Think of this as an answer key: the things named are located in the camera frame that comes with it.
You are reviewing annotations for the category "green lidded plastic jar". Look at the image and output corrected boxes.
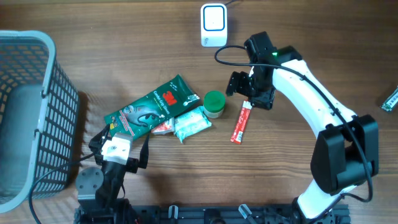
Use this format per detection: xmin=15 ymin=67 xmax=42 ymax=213
xmin=203 ymin=90 xmax=226 ymax=118

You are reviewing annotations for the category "green 3M gloves packet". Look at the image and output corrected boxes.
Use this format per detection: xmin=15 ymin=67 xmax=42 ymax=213
xmin=104 ymin=75 xmax=200 ymax=140

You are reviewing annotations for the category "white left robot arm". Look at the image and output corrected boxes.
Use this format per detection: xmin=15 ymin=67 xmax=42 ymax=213
xmin=73 ymin=125 xmax=149 ymax=223

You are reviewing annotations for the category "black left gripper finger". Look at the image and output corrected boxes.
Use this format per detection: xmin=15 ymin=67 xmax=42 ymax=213
xmin=139 ymin=134 xmax=150 ymax=169
xmin=93 ymin=124 xmax=110 ymax=143

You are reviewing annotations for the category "white barcode scanner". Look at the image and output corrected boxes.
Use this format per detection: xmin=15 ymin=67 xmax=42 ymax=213
xmin=200 ymin=3 xmax=228 ymax=47

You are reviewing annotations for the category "teal white wipes packet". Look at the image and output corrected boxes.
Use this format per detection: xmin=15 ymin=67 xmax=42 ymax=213
xmin=174 ymin=106 xmax=212 ymax=144

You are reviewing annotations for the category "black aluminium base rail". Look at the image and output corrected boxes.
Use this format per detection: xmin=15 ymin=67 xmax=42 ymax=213
xmin=73 ymin=204 xmax=299 ymax=224

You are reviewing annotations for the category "red white tube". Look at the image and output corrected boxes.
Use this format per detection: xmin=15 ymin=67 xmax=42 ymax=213
xmin=231 ymin=100 xmax=252 ymax=144

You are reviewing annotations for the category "red white small packet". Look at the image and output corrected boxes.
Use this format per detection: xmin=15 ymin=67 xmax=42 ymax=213
xmin=151 ymin=118 xmax=175 ymax=135

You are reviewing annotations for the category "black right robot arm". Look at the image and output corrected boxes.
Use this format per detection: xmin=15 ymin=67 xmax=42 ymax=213
xmin=226 ymin=32 xmax=379 ymax=223

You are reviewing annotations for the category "grey plastic shopping basket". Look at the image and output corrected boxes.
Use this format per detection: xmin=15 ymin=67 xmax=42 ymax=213
xmin=1 ymin=30 xmax=80 ymax=213

